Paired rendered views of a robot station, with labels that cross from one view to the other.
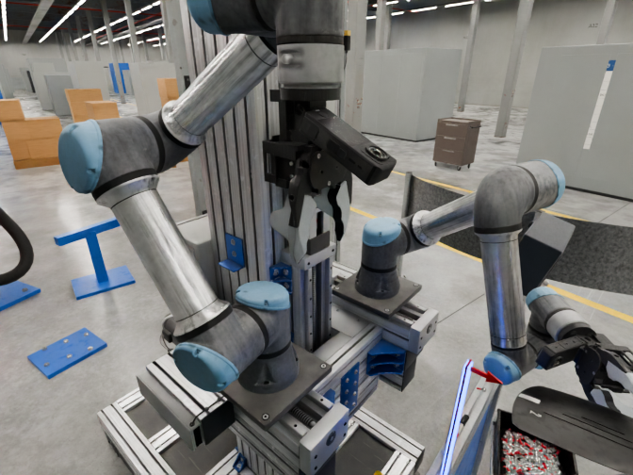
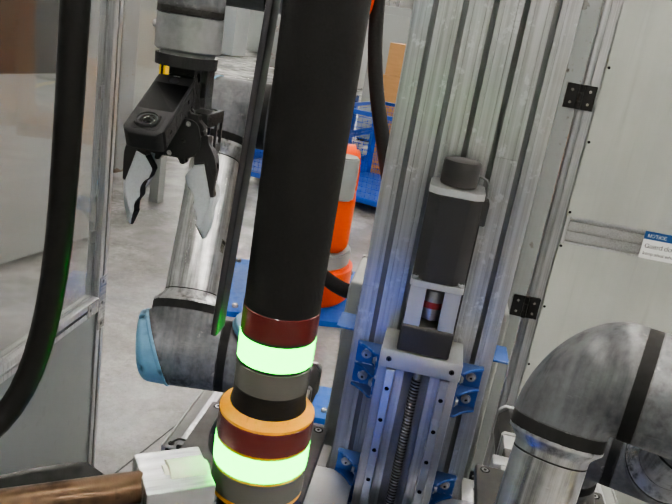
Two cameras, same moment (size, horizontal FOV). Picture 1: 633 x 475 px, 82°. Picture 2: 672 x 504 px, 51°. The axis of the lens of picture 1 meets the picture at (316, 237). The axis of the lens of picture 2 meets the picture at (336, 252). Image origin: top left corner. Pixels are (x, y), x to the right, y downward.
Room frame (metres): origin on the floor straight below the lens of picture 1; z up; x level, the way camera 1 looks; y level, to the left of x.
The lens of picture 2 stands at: (0.17, -0.80, 1.75)
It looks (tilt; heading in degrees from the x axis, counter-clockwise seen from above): 18 degrees down; 57
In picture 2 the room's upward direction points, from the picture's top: 10 degrees clockwise
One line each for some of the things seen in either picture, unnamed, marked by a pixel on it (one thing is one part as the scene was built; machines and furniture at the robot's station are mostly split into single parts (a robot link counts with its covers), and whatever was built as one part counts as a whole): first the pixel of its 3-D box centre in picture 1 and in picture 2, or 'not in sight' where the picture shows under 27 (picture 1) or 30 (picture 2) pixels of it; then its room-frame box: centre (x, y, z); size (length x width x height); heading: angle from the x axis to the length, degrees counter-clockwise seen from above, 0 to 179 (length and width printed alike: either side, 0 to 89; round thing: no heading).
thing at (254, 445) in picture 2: not in sight; (265, 419); (0.31, -0.56, 1.57); 0.04 x 0.04 x 0.01
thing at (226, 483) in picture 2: not in sight; (258, 467); (0.31, -0.56, 1.54); 0.04 x 0.04 x 0.01
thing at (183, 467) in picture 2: not in sight; (184, 480); (0.28, -0.55, 1.54); 0.02 x 0.02 x 0.02; 85
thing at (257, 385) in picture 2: not in sight; (272, 370); (0.31, -0.56, 1.59); 0.03 x 0.03 x 0.01
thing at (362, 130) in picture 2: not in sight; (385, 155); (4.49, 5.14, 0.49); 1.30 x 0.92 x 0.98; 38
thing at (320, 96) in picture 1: (306, 139); (184, 107); (0.47, 0.01, 1.62); 0.09 x 0.08 x 0.12; 50
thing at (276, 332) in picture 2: not in sight; (280, 316); (0.31, -0.56, 1.62); 0.03 x 0.03 x 0.01
